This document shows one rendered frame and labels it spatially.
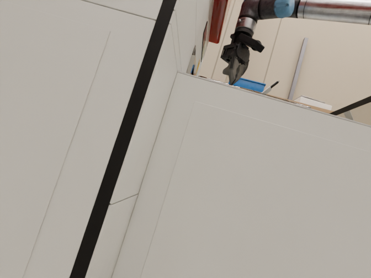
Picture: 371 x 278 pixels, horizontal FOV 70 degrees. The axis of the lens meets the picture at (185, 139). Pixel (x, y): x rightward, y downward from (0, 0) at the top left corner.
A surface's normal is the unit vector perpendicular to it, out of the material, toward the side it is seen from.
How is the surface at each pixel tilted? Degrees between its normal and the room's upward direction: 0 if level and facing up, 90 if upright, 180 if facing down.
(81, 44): 90
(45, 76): 90
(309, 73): 90
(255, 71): 90
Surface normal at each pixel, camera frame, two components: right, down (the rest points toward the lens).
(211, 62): -0.08, -0.14
